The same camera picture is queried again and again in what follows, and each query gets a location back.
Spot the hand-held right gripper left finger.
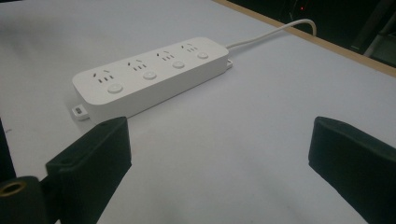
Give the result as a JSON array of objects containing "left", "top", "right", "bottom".
[{"left": 45, "top": 116, "right": 133, "bottom": 224}]

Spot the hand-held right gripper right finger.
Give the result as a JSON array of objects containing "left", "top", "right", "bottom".
[{"left": 307, "top": 116, "right": 396, "bottom": 224}]

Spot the white power strip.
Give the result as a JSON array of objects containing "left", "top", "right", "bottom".
[{"left": 71, "top": 36, "right": 233, "bottom": 124}]

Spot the metal stand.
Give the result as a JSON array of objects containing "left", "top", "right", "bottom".
[{"left": 350, "top": 0, "right": 396, "bottom": 58}]

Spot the white power cable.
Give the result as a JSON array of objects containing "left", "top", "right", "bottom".
[{"left": 225, "top": 18, "right": 318, "bottom": 50}]

